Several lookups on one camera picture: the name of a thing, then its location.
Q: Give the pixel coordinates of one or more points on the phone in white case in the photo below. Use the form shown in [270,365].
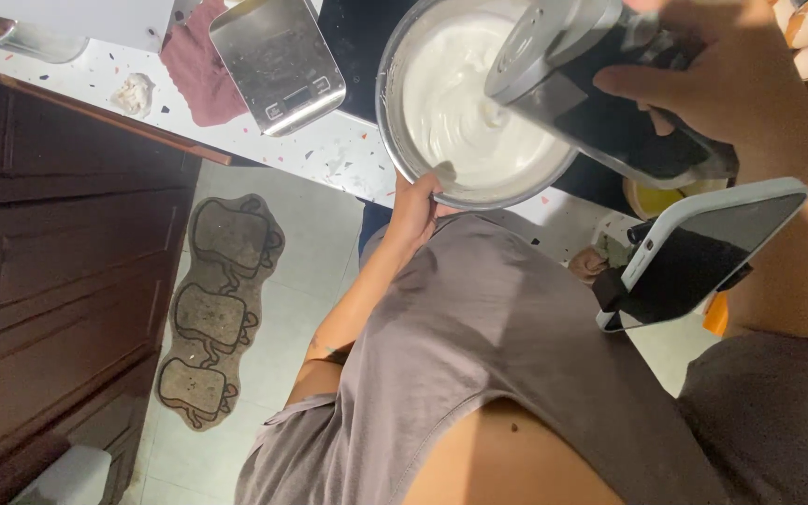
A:
[719,231]

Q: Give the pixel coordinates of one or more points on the maroon cloth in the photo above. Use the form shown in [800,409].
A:
[197,70]

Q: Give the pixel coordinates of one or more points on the steel mixing bowl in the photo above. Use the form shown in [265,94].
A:
[393,140]

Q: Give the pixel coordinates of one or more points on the toast pattern floor mat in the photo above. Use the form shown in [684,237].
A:
[218,308]

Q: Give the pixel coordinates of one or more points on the person's bare foot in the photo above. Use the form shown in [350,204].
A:
[586,265]

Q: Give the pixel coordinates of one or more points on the black and silver hand mixer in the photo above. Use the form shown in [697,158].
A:
[572,77]

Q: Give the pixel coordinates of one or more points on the white board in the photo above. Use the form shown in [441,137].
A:
[74,17]

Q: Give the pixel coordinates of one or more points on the orange plastic item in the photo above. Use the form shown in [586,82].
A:
[716,315]

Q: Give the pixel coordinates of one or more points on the crumpled white tissue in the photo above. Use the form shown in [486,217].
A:
[134,95]

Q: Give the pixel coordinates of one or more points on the person's right hand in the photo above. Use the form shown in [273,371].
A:
[740,77]

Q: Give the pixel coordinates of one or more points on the white whipped cream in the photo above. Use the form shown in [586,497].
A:
[446,91]

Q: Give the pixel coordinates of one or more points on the person's grey shirt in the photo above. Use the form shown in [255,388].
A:
[488,336]

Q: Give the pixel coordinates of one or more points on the brown wooden cabinet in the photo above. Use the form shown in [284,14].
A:
[67,280]

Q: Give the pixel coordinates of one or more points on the black phone chest mount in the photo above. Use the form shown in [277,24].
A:
[677,277]

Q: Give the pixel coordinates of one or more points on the dark blue fabric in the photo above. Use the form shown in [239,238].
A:
[374,223]

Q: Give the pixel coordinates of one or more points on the yellow bowl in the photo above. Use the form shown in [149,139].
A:
[653,202]

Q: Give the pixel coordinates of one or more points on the steel kitchen scale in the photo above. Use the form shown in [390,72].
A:
[271,56]

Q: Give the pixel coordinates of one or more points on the white plastic container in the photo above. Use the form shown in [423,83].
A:
[67,478]

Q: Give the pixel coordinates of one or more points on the person's left hand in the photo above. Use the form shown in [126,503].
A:
[412,210]

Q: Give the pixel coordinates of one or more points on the steel pot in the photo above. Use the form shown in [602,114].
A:
[32,43]

